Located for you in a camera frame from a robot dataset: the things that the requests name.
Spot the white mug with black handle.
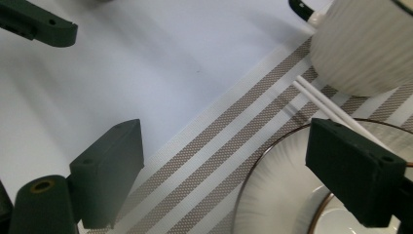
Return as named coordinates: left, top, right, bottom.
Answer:
left=287, top=0, right=413, bottom=98

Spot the white plate with dark rim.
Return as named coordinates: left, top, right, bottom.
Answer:
left=231, top=118, right=413, bottom=234

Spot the white bowl with dark rim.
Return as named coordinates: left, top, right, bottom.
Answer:
left=306, top=190, right=403, bottom=234

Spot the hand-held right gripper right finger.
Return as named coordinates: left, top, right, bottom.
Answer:
left=304, top=117, right=408, bottom=229

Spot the white table mat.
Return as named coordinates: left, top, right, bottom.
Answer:
left=0, top=0, right=334, bottom=234

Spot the striped grey placemat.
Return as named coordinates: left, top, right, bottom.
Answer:
left=86, top=34, right=413, bottom=234

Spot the white chopstick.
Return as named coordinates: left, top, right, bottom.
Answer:
left=291, top=79, right=352, bottom=130
left=295, top=74, right=395, bottom=154

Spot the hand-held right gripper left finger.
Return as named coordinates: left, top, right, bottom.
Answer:
left=68, top=118, right=146, bottom=230

